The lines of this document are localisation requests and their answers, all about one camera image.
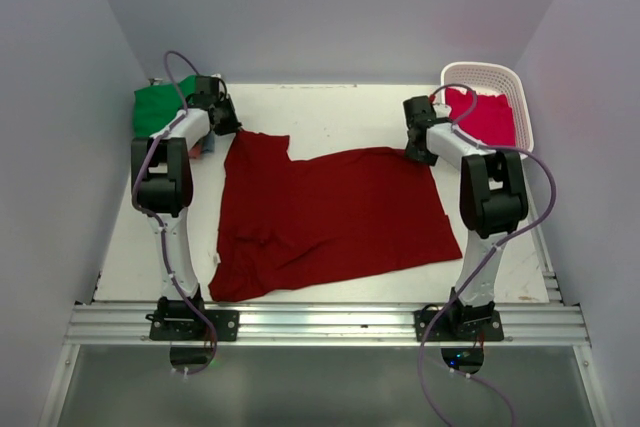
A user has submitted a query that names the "dark red t-shirt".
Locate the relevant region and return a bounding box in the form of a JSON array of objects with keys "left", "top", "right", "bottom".
[{"left": 209, "top": 131, "right": 462, "bottom": 302}]

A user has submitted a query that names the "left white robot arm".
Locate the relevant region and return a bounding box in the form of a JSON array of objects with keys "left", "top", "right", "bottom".
[{"left": 131, "top": 75, "right": 241, "bottom": 344}]

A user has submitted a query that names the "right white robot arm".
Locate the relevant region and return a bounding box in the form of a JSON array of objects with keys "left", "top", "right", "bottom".
[{"left": 403, "top": 96, "right": 529, "bottom": 341}]

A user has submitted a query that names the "pink folded t-shirt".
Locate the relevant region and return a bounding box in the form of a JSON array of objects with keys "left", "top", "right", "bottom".
[{"left": 188, "top": 140, "right": 202, "bottom": 159}]

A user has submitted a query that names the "green folded t-shirt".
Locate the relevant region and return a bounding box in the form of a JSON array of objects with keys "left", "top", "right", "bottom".
[{"left": 132, "top": 83, "right": 184, "bottom": 137}]

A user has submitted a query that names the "magenta t-shirt in basket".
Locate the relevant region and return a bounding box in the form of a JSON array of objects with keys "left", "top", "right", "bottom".
[{"left": 445, "top": 88, "right": 516, "bottom": 146}]

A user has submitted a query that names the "white plastic basket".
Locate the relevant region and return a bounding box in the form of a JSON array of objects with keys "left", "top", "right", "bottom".
[{"left": 440, "top": 61, "right": 535, "bottom": 151}]

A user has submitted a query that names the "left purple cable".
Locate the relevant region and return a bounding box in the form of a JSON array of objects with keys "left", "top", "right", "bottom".
[{"left": 130, "top": 50, "right": 221, "bottom": 378}]

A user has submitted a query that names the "purple cable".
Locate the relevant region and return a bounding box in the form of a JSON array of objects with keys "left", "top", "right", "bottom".
[
  {"left": 417, "top": 84, "right": 557, "bottom": 423},
  {"left": 130, "top": 50, "right": 221, "bottom": 378}
]

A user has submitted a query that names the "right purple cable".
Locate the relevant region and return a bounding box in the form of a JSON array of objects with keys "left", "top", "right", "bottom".
[{"left": 417, "top": 84, "right": 557, "bottom": 423}]

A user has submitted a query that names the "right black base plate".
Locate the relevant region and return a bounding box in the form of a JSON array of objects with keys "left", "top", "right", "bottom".
[{"left": 413, "top": 303, "right": 504, "bottom": 342}]

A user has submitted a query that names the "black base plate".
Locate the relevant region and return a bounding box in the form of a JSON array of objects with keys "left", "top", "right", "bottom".
[
  {"left": 413, "top": 303, "right": 504, "bottom": 342},
  {"left": 145, "top": 309, "right": 240, "bottom": 342}
]

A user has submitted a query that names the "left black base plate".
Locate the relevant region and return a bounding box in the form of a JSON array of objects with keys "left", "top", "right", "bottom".
[{"left": 145, "top": 309, "right": 240, "bottom": 342}]

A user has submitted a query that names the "aluminium mounting rail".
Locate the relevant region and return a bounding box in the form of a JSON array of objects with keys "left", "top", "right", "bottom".
[{"left": 63, "top": 273, "right": 590, "bottom": 347}]

